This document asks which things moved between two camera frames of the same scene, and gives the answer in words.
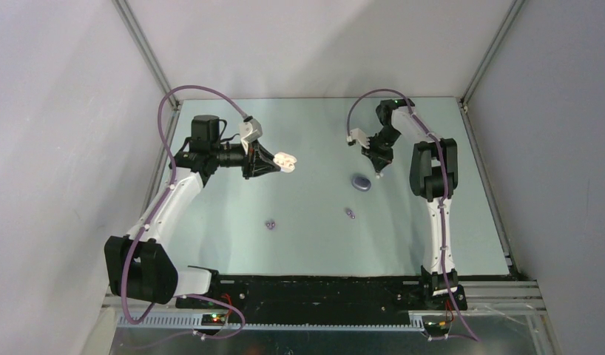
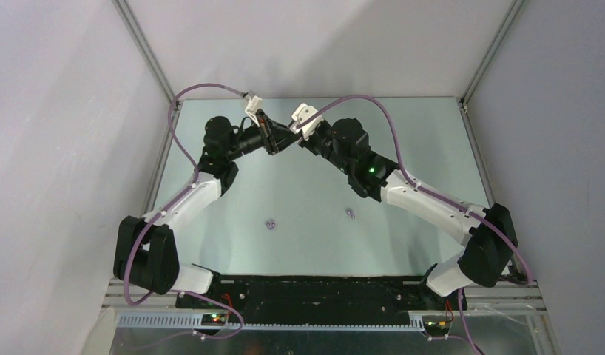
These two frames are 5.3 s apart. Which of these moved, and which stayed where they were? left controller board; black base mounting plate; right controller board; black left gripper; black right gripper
Moved: black right gripper; black left gripper
Stayed: black base mounting plate; right controller board; left controller board
